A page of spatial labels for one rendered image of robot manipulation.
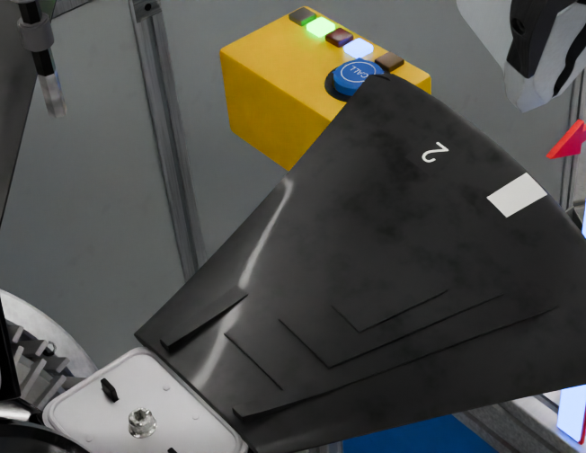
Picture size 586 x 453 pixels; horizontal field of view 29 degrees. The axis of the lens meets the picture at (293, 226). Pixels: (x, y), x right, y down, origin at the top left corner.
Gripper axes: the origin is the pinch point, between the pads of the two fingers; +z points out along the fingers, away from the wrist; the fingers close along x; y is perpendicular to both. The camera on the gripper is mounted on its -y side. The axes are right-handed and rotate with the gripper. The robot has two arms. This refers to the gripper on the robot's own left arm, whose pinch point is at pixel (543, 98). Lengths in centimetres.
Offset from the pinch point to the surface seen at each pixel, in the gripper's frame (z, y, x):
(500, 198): 9.1, 0.2, -0.8
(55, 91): -8.4, 6.1, 22.6
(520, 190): 9.1, -0.1, -2.2
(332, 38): 29.0, 27.5, -15.6
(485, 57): 90, 51, -80
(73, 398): 11.3, 4.2, 23.9
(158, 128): 72, 55, -19
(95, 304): 93, 49, -5
